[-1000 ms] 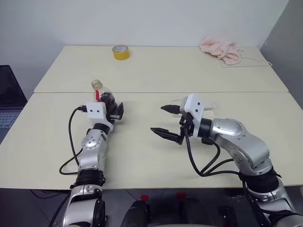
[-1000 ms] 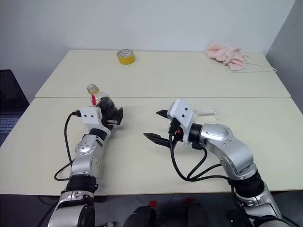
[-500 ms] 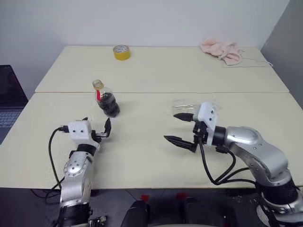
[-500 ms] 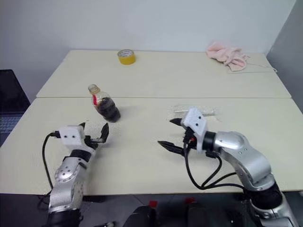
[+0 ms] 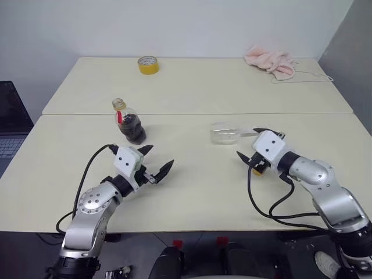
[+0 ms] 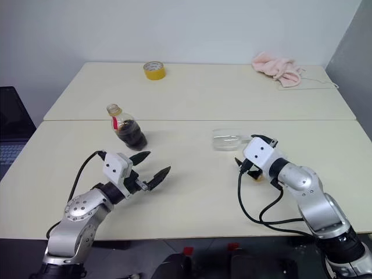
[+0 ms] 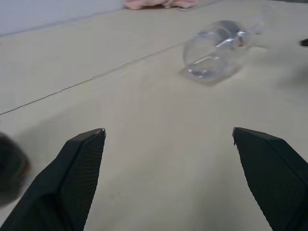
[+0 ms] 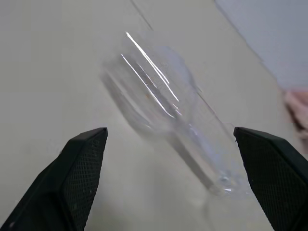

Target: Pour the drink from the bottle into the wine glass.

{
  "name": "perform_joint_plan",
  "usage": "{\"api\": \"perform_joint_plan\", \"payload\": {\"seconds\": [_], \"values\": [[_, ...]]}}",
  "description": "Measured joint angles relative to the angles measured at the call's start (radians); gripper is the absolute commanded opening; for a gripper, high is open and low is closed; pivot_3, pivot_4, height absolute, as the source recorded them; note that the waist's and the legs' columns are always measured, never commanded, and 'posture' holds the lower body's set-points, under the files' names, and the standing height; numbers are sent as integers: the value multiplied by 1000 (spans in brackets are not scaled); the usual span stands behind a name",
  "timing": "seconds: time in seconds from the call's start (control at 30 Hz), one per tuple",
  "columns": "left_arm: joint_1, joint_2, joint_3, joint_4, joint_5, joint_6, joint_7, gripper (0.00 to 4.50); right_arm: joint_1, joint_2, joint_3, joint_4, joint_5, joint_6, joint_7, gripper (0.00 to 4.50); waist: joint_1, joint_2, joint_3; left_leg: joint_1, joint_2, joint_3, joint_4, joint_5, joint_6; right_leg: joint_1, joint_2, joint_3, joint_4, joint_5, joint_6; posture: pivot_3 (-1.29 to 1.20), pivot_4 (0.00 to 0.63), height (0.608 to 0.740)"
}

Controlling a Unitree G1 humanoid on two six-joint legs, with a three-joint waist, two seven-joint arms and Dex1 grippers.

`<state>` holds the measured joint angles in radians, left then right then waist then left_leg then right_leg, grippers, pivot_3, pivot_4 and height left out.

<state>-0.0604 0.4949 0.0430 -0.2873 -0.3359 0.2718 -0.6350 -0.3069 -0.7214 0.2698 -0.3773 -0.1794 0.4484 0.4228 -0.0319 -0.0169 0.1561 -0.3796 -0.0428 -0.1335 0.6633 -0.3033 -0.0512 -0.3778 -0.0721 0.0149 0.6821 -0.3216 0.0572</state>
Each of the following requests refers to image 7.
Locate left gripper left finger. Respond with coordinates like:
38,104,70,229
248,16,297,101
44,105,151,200
0,128,107,231

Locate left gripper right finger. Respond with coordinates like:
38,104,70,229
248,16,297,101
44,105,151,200
231,127,308,231

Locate bottle with yellow cap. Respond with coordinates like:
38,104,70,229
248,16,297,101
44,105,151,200
0,131,32,208

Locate pink towel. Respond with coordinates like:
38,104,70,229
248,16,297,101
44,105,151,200
124,0,198,11

